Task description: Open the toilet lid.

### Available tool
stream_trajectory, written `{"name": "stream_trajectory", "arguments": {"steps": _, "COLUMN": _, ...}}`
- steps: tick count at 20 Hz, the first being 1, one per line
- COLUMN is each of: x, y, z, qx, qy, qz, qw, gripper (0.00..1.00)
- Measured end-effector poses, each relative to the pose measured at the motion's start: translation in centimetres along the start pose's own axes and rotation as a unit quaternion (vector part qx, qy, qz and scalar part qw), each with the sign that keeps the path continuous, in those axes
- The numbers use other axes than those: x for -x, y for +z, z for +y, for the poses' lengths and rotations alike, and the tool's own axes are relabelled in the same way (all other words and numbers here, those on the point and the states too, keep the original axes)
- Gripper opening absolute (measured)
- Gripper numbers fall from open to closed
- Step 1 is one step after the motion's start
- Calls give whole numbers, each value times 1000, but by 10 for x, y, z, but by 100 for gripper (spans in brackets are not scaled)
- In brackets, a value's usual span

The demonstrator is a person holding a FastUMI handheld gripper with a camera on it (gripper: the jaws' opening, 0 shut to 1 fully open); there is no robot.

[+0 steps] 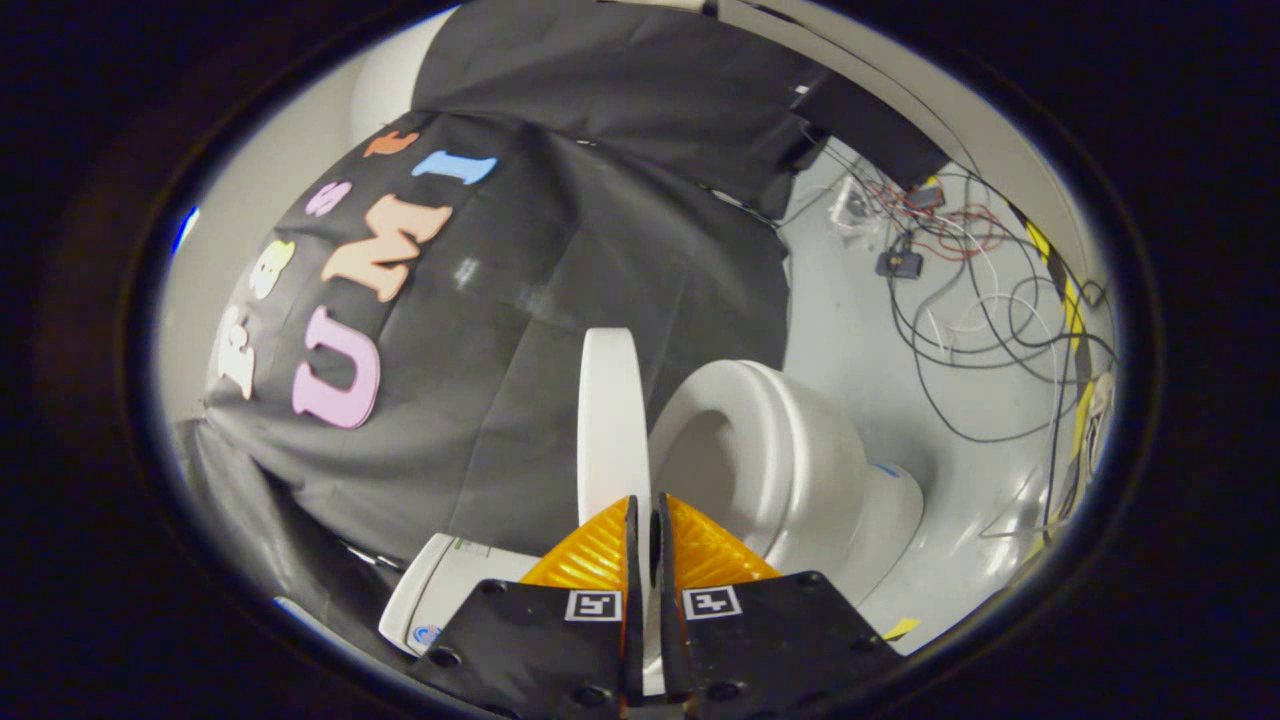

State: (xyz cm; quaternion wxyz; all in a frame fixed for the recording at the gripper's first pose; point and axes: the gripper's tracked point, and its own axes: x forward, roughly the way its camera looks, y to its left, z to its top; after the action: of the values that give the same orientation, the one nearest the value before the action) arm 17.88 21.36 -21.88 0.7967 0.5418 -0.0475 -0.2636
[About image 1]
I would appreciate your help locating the small circuit board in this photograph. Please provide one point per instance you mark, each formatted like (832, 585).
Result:
(925, 197)

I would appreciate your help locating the white toilet bowl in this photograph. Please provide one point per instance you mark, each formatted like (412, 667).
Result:
(890, 520)

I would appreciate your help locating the short yellow tape piece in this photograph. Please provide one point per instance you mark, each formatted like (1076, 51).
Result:
(902, 628)

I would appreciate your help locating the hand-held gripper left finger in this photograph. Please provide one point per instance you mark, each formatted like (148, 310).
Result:
(633, 640)

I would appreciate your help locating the clear plastic bag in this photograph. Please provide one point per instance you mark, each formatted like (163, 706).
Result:
(855, 205)

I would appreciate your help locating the black backdrop cloth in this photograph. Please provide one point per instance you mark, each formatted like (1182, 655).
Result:
(560, 250)

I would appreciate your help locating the small black device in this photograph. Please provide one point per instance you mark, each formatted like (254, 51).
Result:
(898, 264)

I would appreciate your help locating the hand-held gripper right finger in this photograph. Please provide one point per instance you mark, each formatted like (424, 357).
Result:
(672, 650)

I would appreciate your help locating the yellow black floor tape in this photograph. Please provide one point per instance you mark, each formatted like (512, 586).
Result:
(1072, 310)

